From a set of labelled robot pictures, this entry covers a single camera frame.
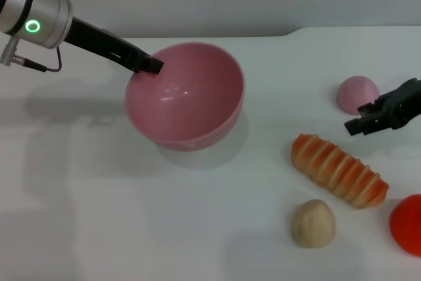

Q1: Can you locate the left arm cable with plug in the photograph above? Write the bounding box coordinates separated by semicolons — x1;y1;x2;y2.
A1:
0;37;63;74

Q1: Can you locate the orange striped bread roll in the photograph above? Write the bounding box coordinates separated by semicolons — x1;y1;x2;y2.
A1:
291;133;390;209

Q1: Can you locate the beige round bun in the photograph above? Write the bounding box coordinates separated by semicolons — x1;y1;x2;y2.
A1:
291;199;337;249

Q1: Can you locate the red round bun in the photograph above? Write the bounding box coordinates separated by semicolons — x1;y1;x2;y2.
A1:
389;193;421;257

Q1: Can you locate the pink round bun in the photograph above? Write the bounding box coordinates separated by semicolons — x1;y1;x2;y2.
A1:
335;75;380;116

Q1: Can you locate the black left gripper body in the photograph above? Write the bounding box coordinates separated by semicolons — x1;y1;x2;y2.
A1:
64;16;151;73

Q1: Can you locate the pink plastic bowl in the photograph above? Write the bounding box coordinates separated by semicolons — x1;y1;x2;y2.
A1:
124;41;246;151

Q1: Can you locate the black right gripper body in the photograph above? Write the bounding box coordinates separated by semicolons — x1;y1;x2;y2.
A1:
376;78;421;130

